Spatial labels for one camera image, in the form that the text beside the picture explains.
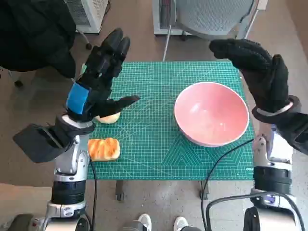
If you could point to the rectangular striped toy bread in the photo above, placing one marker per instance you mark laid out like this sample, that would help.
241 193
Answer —
103 149

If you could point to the pink bowl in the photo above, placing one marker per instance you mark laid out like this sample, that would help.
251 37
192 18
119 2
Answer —
211 113

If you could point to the round toy bread bun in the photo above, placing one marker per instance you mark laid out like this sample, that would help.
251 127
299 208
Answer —
108 119

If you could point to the white perforated air unit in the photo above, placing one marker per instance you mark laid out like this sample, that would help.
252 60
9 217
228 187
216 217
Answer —
89 14

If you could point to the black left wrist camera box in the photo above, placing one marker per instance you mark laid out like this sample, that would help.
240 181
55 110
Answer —
36 142

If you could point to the office chair with casters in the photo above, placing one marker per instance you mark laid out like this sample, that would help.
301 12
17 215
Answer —
88 45

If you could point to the person's foot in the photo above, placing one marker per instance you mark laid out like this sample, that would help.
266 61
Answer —
145 222
180 223

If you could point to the black table leg bracket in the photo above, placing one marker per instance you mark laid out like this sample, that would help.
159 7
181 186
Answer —
204 190
119 190

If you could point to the green cutting mat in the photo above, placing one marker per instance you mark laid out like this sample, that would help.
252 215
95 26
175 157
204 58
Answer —
149 120

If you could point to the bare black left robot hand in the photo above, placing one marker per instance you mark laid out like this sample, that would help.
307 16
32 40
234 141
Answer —
96 79

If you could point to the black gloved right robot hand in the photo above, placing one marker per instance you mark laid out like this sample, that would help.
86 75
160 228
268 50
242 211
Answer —
262 77

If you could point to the white unit with grille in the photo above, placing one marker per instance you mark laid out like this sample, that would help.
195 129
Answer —
163 14

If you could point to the person's leg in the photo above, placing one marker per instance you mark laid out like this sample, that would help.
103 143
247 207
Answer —
192 228
132 226

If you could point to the grey mesh chair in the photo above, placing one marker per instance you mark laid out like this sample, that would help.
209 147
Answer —
211 16

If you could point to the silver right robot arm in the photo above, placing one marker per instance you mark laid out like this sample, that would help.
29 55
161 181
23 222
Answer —
272 178

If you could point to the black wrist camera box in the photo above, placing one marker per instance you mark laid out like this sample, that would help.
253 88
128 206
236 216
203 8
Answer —
36 142
298 134

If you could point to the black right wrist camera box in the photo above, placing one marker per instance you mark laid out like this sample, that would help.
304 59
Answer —
298 134

